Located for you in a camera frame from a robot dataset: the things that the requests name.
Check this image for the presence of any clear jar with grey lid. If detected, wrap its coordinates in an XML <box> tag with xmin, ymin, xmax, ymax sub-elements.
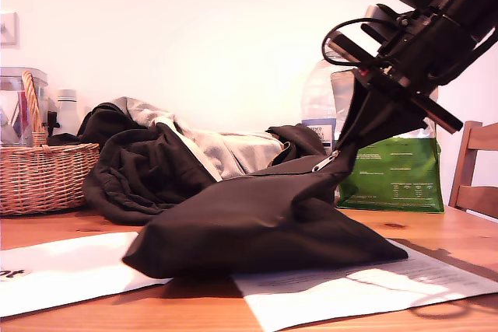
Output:
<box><xmin>0</xmin><ymin>66</ymin><xmax>48</xmax><ymax>146</ymax></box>

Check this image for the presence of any large clear water bottle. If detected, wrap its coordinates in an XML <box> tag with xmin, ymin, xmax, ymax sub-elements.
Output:
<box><xmin>301</xmin><ymin>46</ymin><xmax>355</xmax><ymax>154</ymax></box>

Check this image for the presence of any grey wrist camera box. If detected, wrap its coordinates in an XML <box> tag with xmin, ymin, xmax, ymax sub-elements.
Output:
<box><xmin>361</xmin><ymin>3</ymin><xmax>400</xmax><ymax>44</ymax></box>

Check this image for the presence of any green and silver pouch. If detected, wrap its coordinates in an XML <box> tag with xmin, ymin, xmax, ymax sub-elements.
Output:
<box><xmin>329</xmin><ymin>70</ymin><xmax>445</xmax><ymax>215</ymax></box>

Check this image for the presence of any black hoodie with grey lining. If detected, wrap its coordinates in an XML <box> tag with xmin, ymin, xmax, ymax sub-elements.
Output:
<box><xmin>46</xmin><ymin>96</ymin><xmax>335</xmax><ymax>226</ymax></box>

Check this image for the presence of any white printed paper sheet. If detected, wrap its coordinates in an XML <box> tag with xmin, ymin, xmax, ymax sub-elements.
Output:
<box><xmin>231</xmin><ymin>238</ymin><xmax>498</xmax><ymax>332</ymax></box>

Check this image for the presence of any white paper with black sticker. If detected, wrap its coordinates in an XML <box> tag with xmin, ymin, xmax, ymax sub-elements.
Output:
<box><xmin>0</xmin><ymin>230</ymin><xmax>172</xmax><ymax>318</ymax></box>

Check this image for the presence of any black zip bag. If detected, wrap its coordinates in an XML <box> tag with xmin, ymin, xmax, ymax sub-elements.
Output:
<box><xmin>121</xmin><ymin>139</ymin><xmax>409</xmax><ymax>281</ymax></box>

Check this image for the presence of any wooden chair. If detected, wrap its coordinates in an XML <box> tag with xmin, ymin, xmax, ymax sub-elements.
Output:
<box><xmin>447</xmin><ymin>120</ymin><xmax>498</xmax><ymax>220</ymax></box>

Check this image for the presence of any white wall plate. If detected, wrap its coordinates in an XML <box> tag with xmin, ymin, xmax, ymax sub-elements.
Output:
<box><xmin>0</xmin><ymin>11</ymin><xmax>19</xmax><ymax>49</ymax></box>

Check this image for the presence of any small black object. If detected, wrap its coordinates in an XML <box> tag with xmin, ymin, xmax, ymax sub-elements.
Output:
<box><xmin>45</xmin><ymin>110</ymin><xmax>60</xmax><ymax>139</ymax></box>

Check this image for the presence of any wicker basket with handle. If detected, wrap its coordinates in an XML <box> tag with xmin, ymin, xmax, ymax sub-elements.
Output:
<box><xmin>0</xmin><ymin>70</ymin><xmax>101</xmax><ymax>216</ymax></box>

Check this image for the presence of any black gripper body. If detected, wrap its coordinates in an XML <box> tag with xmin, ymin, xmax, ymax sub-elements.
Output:
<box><xmin>324</xmin><ymin>7</ymin><xmax>483</xmax><ymax>134</ymax></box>

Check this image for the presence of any black cable loop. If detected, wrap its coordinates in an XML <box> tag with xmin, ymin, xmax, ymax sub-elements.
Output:
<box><xmin>321</xmin><ymin>16</ymin><xmax>398</xmax><ymax>67</ymax></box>

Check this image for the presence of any white bottle with cap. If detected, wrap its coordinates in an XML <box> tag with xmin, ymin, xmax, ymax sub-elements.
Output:
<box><xmin>54</xmin><ymin>89</ymin><xmax>79</xmax><ymax>137</ymax></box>

